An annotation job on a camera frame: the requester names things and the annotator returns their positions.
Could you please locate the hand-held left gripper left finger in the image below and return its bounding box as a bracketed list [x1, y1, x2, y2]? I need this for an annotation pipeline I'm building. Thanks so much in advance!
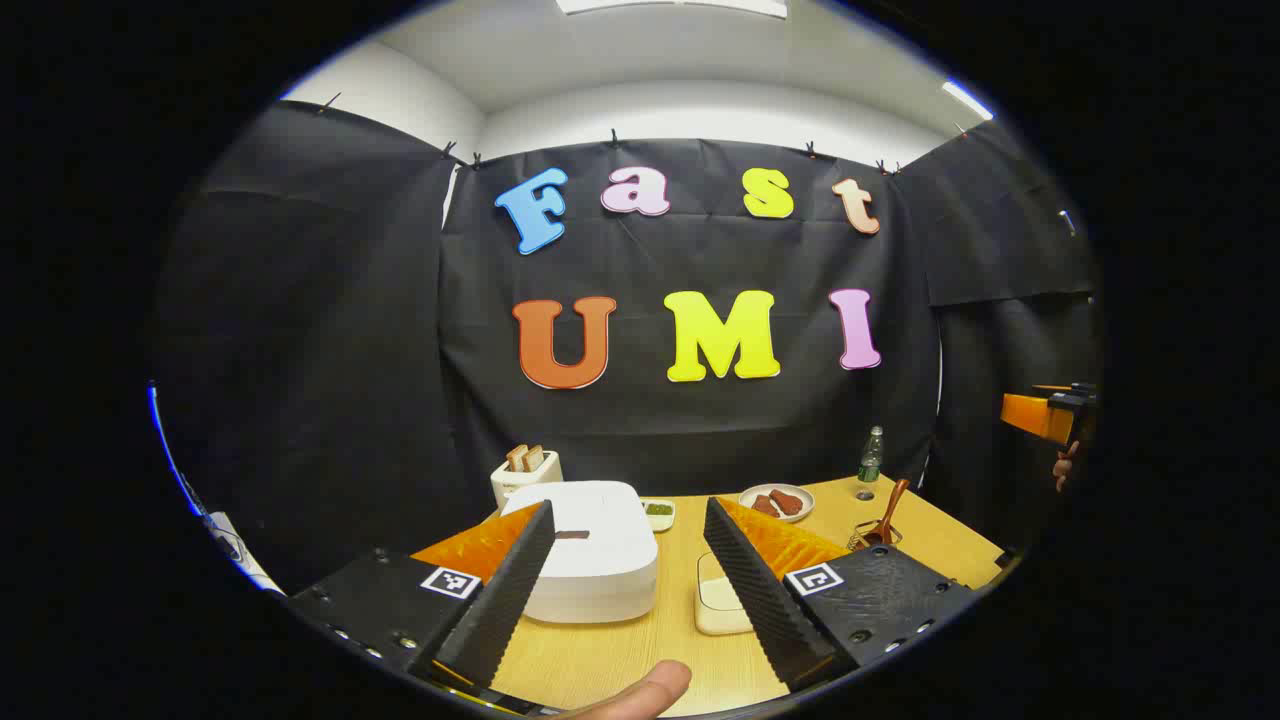
[285, 500, 557, 696]

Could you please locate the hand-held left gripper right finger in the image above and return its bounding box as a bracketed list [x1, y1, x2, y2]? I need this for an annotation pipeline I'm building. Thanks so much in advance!
[703, 496, 976, 693]

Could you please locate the clear rice container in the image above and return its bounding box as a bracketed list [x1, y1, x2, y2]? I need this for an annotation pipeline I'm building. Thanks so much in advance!
[695, 552, 756, 637]

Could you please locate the white rice cooker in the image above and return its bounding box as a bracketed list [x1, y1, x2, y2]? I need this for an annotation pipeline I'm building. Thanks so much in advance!
[502, 481, 660, 625]

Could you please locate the brown wooden spoon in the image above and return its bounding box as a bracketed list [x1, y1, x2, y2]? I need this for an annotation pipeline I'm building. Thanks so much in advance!
[868, 478, 911, 546]

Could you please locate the white round plate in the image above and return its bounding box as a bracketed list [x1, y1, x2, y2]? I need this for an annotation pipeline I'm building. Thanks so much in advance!
[738, 484, 815, 523]

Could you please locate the white toaster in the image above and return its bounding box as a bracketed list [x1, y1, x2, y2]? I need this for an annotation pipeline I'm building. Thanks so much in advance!
[490, 450, 563, 511]

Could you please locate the black backdrop cloth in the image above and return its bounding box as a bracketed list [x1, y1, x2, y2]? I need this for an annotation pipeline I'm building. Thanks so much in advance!
[150, 100, 1101, 593]

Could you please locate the white printed panel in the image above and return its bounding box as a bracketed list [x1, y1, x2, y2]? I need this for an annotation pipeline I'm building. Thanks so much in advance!
[205, 512, 288, 597]

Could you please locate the ceiling light panel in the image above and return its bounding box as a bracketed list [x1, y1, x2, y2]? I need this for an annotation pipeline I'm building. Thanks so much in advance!
[556, 0, 788, 19]
[942, 80, 994, 121]

